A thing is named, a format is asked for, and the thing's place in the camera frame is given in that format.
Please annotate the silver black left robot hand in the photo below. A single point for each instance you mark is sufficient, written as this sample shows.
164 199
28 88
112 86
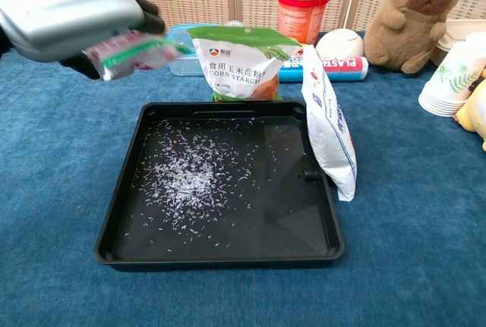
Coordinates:
64 4

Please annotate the stack of leaf-print paper cups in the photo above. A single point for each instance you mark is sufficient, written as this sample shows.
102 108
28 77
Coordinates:
448 80

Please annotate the green white corn starch bag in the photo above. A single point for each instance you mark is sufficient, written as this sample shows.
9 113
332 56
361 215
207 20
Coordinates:
239 65

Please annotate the clear container blue lid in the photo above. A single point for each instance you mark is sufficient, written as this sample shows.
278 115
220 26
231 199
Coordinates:
186 65

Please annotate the orange tub red rim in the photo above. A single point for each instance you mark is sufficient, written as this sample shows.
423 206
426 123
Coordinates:
302 16

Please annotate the black square plastic tray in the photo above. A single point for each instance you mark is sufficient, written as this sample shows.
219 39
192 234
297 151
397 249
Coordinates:
288 205

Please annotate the white round bowl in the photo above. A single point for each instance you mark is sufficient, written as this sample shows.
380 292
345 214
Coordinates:
339 42

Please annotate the blue white plastic wrap box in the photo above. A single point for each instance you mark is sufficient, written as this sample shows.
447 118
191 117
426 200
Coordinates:
345 68

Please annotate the white powder bag blue print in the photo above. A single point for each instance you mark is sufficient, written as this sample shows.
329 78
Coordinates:
330 141

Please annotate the yellow plush toy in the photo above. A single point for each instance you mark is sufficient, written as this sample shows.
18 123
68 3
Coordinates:
474 110

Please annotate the scattered rice grains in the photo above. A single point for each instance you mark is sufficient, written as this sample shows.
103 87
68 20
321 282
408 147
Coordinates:
182 175

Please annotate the blue tablecloth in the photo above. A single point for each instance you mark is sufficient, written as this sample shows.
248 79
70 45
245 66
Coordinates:
57 209

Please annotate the brown capybara plush toy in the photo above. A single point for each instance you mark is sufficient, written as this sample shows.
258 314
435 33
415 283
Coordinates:
410 19

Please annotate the stack of cream paper bowls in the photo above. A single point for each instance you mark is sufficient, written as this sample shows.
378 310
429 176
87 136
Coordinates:
452 35

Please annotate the pink label seasoning bag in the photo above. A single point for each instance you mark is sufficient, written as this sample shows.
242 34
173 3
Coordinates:
125 57

